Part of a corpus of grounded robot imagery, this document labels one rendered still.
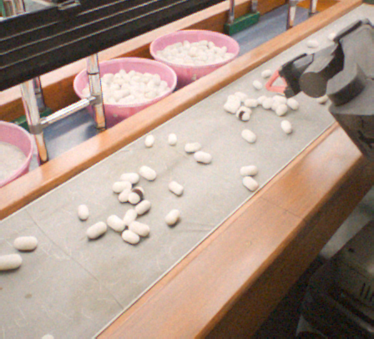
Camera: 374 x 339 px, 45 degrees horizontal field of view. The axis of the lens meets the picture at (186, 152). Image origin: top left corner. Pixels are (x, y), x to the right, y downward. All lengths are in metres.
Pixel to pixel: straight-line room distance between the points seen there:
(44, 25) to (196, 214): 0.41
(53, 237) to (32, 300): 0.12
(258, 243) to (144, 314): 0.22
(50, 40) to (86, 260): 0.35
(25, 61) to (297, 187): 0.52
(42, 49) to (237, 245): 0.41
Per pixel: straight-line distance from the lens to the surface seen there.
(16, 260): 0.77
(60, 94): 1.26
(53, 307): 0.72
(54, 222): 0.84
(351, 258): 1.17
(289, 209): 0.81
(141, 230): 0.77
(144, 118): 1.04
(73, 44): 0.65
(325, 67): 0.86
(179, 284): 0.69
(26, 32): 0.63
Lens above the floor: 1.31
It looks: 36 degrees down
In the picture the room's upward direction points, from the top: straight up
